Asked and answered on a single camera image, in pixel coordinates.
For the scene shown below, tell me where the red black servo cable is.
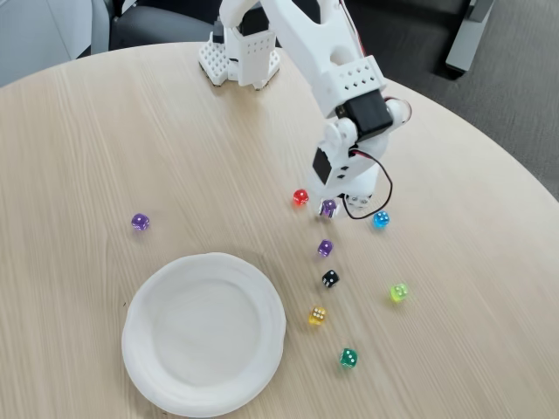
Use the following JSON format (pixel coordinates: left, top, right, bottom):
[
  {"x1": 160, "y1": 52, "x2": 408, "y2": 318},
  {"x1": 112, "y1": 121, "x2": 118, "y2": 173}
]
[{"x1": 340, "y1": 0, "x2": 414, "y2": 221}]

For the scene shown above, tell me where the grey desk leg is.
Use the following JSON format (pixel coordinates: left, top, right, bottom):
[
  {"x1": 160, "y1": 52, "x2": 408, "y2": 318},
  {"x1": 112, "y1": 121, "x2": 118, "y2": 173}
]
[{"x1": 445, "y1": 0, "x2": 497, "y2": 79}]

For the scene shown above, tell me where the white paper plate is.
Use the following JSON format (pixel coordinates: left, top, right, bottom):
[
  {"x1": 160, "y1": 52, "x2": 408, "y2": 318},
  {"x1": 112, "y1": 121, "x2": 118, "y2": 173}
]
[{"x1": 121, "y1": 251, "x2": 287, "y2": 417}]

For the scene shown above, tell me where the white cabinet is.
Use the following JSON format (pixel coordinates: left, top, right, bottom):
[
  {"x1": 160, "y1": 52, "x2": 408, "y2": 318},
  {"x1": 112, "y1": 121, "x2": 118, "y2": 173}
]
[{"x1": 0, "y1": 0, "x2": 110, "y2": 86}]

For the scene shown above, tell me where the dark grey chair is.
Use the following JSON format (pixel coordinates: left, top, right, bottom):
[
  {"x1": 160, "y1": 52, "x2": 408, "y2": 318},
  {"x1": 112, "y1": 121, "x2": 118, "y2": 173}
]
[{"x1": 107, "y1": 0, "x2": 222, "y2": 52}]

